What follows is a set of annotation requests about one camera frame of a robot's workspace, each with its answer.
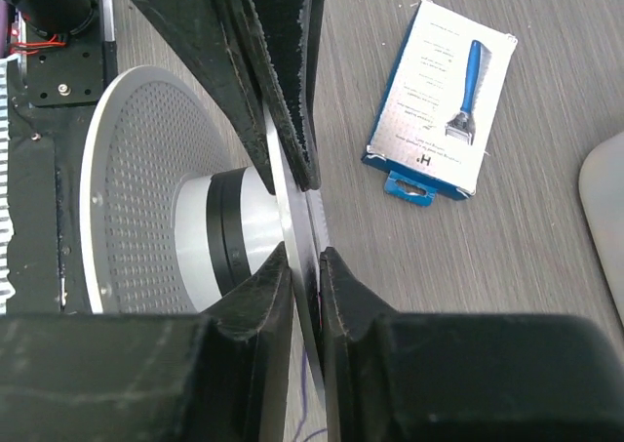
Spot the thin dark purple cable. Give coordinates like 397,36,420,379
292,348,329,442

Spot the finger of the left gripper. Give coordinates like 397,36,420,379
214,0,324,191
131,0,275,194

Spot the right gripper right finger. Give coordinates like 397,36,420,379
320,248,623,441

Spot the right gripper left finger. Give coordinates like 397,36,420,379
1,246,293,441

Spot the white perforated filament spool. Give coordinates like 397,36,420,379
79,65,331,396

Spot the white slotted cable duct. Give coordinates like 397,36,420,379
0,55,18,315

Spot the white plastic fruit basket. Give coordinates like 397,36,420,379
578,133,624,321

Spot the blue razor package box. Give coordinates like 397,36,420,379
362,0,518,207

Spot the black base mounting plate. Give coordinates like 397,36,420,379
1,0,117,313

